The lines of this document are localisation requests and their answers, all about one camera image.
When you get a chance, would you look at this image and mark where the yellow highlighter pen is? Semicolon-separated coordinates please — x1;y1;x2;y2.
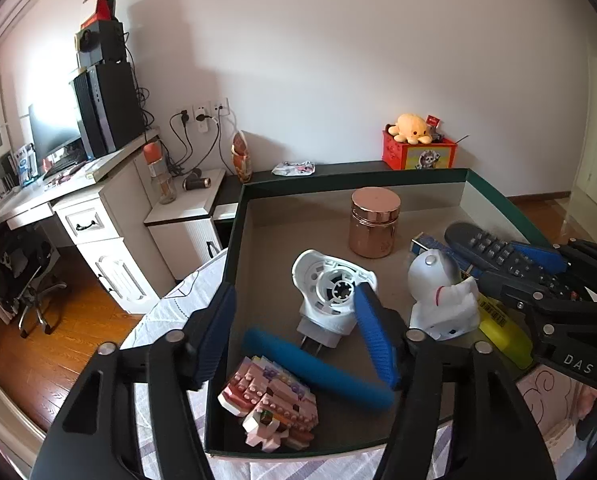
478;295;533;370

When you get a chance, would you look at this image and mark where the black remote control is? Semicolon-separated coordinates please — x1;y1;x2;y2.
445;222;578;299

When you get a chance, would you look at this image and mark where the white astronaut figure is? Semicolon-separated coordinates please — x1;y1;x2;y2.
408;249;481;341

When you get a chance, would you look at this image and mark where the white plug night light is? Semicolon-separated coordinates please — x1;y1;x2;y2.
292;249;377;349

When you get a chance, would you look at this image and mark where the blue highlighter pen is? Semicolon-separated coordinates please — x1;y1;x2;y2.
241;328;396;412

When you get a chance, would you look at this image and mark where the copper lidded jar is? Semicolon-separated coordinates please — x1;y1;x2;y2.
348;186;401;259

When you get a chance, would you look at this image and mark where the white striped quilt cover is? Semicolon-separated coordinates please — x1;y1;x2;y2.
120;246;479;480

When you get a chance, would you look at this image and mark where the pink open box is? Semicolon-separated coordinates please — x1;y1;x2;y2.
205;162;547;460

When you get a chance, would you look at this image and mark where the red printed storage box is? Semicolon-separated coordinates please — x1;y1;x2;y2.
382;131;458;170

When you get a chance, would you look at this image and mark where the orange octopus plush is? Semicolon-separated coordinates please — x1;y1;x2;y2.
387;113;437;145

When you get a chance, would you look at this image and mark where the black office chair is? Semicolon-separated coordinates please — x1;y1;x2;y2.
0;228;67;338

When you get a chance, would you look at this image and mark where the white desk with drawers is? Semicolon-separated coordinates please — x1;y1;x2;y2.
0;129;175;314

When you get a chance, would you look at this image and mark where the anatomy torso model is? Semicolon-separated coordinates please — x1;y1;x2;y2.
231;130;253;183

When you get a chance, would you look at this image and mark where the orange cap bottle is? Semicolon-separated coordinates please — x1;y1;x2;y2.
142;141;177;205

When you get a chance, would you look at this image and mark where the black computer monitor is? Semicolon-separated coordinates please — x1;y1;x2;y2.
28;103;86;174

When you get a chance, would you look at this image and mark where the black computer tower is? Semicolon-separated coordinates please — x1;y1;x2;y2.
71;61;146;159

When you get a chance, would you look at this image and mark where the black speaker box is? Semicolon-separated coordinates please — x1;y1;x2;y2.
75;20;127;68

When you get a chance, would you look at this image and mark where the red triangular item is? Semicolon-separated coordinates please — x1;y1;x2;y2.
80;0;113;29

